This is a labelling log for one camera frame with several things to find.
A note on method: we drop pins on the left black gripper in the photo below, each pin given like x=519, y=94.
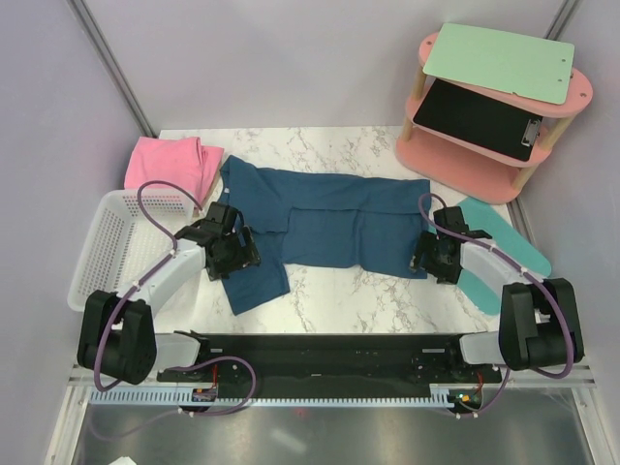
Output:
x=245, y=256

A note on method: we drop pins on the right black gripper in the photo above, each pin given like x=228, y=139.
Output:
x=446, y=275

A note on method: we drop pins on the blue t shirt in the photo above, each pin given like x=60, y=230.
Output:
x=330, y=220

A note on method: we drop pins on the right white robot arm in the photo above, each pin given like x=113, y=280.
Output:
x=539, y=327

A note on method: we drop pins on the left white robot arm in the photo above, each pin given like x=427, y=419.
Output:
x=118, y=340

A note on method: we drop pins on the teal cutting board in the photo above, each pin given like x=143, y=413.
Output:
x=482, y=216

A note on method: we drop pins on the pink folded t shirt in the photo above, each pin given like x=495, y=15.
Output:
x=186, y=163

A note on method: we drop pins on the pink three tier shelf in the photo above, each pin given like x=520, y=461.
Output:
x=474, y=170

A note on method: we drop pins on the black clipboard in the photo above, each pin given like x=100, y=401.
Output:
x=482, y=121

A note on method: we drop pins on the green clipboard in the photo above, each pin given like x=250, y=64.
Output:
x=526, y=66

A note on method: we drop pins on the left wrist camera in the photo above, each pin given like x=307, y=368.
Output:
x=221, y=216

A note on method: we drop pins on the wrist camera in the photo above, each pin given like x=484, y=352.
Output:
x=451, y=218
x=221, y=216

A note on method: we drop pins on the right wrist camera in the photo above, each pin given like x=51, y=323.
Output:
x=451, y=218

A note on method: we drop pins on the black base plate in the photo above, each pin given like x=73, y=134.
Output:
x=414, y=359

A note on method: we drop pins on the white cable duct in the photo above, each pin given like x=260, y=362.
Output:
x=192, y=397

